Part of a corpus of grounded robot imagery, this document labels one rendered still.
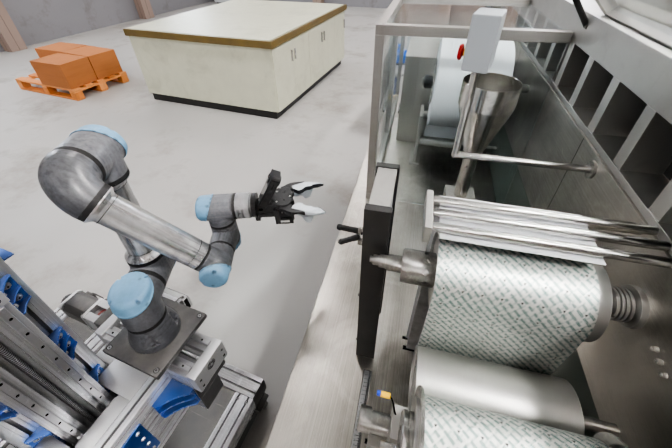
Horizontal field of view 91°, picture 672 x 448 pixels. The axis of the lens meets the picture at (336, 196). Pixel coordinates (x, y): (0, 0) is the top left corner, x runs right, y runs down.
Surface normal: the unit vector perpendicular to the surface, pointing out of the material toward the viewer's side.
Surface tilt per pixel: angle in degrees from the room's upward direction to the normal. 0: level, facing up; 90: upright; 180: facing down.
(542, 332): 92
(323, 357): 0
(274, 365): 0
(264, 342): 0
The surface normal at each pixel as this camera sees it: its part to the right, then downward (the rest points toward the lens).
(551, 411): -0.08, -0.56
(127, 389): -0.01, -0.78
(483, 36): -0.48, 0.55
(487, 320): -0.24, 0.63
